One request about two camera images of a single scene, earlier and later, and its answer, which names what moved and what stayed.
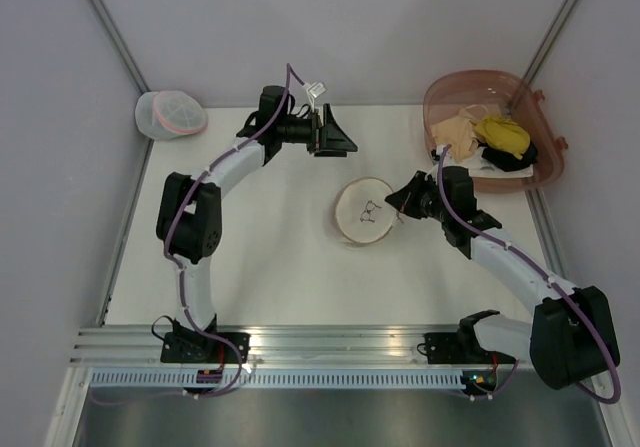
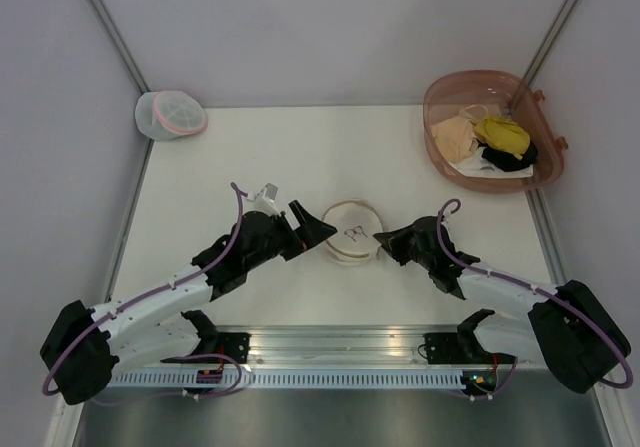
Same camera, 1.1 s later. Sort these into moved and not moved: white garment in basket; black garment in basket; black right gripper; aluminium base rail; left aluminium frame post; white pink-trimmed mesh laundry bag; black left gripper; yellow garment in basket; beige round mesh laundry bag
Moved: black left gripper; beige round mesh laundry bag; black right gripper
Not moved: black garment in basket; white garment in basket; aluminium base rail; white pink-trimmed mesh laundry bag; left aluminium frame post; yellow garment in basket
